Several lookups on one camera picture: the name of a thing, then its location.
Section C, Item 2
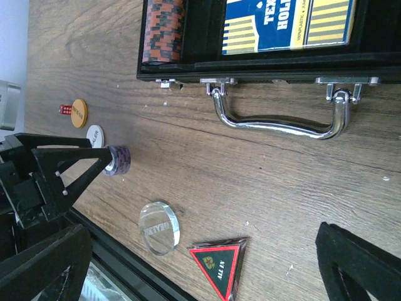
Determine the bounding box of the blue yellow card deck box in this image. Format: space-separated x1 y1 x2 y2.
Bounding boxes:
222 0 357 56

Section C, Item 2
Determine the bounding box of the triangular all in button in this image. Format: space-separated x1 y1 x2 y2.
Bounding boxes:
188 238 247 301

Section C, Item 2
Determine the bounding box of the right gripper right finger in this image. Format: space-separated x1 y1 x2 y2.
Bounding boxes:
315 222 400 300

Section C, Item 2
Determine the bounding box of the white dealer button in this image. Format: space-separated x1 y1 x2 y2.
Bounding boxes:
86 125 105 148

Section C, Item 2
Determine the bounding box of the purple chip stack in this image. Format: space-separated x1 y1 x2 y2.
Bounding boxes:
103 145 131 176

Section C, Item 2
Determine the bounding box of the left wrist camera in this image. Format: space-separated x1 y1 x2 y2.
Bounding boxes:
0 80 21 131

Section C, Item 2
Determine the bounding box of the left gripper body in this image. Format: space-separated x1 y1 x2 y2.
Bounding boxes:
1 134 43 229

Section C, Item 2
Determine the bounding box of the clear acrylic dealer puck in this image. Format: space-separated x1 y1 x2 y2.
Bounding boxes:
138 201 180 256

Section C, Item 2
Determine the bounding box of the red black chip stack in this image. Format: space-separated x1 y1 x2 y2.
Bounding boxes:
142 0 185 65

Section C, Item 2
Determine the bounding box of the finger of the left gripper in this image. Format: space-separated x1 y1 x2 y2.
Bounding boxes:
14 133 113 223

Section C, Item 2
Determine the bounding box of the red die on table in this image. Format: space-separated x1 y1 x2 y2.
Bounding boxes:
59 104 72 115

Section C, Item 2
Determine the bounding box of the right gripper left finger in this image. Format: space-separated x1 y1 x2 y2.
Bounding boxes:
1 224 92 300

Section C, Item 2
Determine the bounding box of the black poker case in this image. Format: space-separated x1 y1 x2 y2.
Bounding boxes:
137 1 400 140

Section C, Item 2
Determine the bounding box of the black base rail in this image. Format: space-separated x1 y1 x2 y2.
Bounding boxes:
65 209 195 300

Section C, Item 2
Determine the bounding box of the orange big blind button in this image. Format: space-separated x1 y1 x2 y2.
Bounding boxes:
71 98 88 128

